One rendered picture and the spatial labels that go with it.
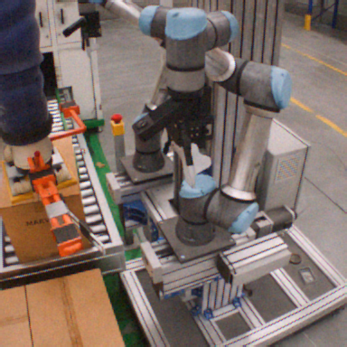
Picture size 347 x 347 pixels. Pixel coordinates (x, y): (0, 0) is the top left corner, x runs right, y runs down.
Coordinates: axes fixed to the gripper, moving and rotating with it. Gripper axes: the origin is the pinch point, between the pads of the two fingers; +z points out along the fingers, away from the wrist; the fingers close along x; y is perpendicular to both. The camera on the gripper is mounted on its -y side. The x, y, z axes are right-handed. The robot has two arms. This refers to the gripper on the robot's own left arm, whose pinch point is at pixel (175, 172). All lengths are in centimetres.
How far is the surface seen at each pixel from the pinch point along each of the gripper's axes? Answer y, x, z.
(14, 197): -43, 64, 41
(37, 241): -41, 80, 82
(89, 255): -16, 72, 93
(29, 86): -27, 71, -1
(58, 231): -28.4, 22.0, 27.7
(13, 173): -42, 77, 38
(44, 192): -30, 44, 29
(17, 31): -28, 70, -22
